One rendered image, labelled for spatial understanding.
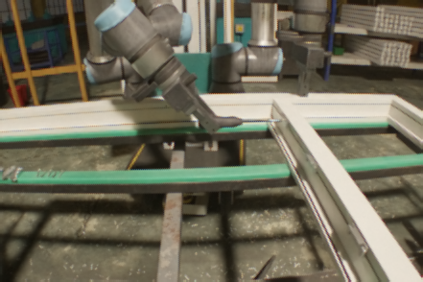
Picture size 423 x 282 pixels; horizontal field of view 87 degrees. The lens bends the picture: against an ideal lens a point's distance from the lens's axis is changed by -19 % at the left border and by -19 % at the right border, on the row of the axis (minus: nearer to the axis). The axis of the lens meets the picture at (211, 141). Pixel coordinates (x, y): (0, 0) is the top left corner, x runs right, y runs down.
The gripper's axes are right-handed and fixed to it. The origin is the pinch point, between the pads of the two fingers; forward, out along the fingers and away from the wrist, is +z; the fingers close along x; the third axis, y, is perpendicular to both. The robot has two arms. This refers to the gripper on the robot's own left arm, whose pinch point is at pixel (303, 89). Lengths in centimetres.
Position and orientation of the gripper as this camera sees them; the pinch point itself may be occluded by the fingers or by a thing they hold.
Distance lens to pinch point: 81.9
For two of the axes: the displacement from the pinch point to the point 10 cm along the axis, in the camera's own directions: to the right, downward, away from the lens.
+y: 10.0, -0.4, 0.3
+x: -0.5, -4.8, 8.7
